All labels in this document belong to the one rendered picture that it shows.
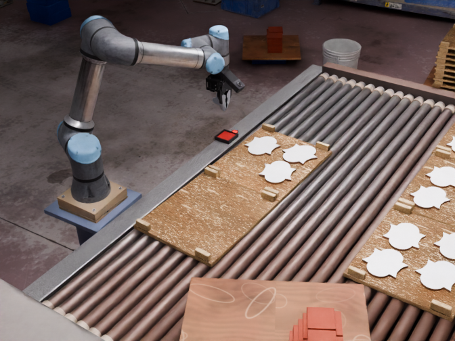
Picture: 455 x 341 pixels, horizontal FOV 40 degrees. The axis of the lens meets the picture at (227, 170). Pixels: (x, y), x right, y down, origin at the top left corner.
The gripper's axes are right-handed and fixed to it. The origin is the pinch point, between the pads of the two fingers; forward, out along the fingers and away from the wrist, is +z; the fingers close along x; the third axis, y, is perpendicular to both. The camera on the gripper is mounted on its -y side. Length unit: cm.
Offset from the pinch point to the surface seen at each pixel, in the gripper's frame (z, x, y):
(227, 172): 12.6, 24.2, -16.8
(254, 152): 11.5, 7.3, -19.1
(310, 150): 11.6, -6.0, -37.6
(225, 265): 15, 66, -44
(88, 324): 15, 109, -24
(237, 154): 12.6, 11.0, -12.9
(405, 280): 13, 43, -97
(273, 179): 11.5, 19.6, -35.5
